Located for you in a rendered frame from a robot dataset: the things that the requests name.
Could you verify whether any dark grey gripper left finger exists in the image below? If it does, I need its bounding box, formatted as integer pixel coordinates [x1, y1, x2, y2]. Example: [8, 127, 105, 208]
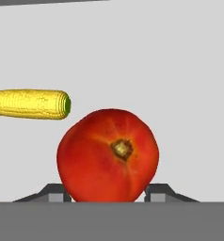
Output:
[11, 183, 72, 203]

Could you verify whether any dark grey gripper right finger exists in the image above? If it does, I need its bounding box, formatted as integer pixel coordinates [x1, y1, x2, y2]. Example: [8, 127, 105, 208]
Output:
[143, 183, 200, 203]

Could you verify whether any red tomato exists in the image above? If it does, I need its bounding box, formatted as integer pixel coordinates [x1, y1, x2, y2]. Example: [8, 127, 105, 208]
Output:
[56, 108, 160, 203]

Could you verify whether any yellow corn cob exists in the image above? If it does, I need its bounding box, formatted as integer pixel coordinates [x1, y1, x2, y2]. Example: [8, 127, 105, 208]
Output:
[0, 88, 72, 121]

